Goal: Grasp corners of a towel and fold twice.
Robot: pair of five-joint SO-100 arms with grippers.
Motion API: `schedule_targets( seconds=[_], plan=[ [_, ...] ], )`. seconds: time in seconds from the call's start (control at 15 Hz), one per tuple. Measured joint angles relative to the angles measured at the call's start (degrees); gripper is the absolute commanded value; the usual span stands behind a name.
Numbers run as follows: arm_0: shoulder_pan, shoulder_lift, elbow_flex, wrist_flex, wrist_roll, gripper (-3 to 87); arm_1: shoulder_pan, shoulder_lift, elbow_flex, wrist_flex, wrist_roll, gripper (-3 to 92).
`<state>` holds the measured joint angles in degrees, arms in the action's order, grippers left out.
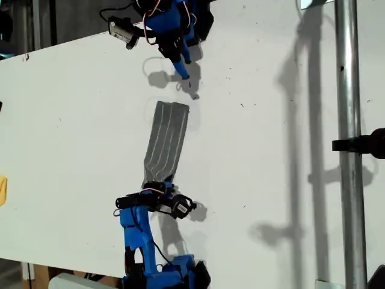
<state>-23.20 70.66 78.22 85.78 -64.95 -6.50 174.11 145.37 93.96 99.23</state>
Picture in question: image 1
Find grey striped towel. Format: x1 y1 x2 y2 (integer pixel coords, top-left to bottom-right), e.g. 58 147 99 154
140 101 191 190

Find white plastic box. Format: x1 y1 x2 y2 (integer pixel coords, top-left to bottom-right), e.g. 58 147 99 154
48 272 123 289

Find yellow object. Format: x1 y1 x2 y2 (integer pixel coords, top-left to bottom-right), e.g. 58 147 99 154
0 175 8 207

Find black clamp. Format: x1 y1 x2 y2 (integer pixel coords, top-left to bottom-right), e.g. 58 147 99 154
331 128 385 160

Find black rounded object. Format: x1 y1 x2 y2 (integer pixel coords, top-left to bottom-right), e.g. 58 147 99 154
366 264 385 289

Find black camera box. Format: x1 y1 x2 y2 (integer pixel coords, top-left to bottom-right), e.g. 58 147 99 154
107 15 140 51
168 194 198 220

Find black camera cable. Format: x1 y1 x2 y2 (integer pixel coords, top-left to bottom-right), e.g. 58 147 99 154
151 236 171 267
99 0 139 25

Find wooden table frame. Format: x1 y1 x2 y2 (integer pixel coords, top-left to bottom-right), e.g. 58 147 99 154
21 261 51 289

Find grey vertical rail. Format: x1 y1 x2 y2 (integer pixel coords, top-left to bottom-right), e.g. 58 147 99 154
31 0 42 51

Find steel post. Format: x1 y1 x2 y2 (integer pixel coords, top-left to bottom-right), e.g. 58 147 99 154
334 0 368 289

